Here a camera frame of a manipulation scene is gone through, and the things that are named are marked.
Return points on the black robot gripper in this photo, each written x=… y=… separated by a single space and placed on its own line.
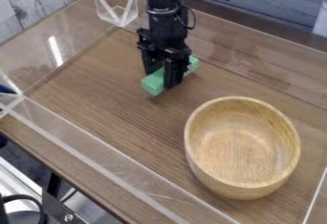
x=162 y=44

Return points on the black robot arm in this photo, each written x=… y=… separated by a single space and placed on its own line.
x=169 y=4

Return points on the light wooden bowl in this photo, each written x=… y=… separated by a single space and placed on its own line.
x=242 y=147

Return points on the clear acrylic enclosure wall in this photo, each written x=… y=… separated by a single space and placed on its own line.
x=114 y=140

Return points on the green rectangular block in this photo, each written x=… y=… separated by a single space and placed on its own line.
x=153 y=83

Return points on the black metal bracket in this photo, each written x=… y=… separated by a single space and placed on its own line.
x=58 y=213

